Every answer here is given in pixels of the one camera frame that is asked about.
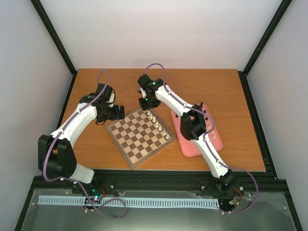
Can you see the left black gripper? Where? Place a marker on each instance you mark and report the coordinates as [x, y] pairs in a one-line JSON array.
[[116, 115]]

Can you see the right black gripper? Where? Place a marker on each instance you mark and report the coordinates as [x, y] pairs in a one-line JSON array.
[[144, 107]]

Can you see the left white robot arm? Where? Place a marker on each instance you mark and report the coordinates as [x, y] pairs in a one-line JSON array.
[[56, 158]]

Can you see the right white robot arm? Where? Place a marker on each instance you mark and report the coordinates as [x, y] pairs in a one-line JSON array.
[[192, 125]]

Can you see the wooden folding chess board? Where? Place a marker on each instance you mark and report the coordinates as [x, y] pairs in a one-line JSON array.
[[137, 138]]

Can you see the pink rubber tray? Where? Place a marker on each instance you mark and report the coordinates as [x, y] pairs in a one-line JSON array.
[[189, 149]]

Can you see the light blue cable duct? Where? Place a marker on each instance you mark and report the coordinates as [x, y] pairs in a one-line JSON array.
[[130, 202]]

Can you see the black aluminium frame rail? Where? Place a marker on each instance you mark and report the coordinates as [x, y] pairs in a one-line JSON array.
[[199, 182]]

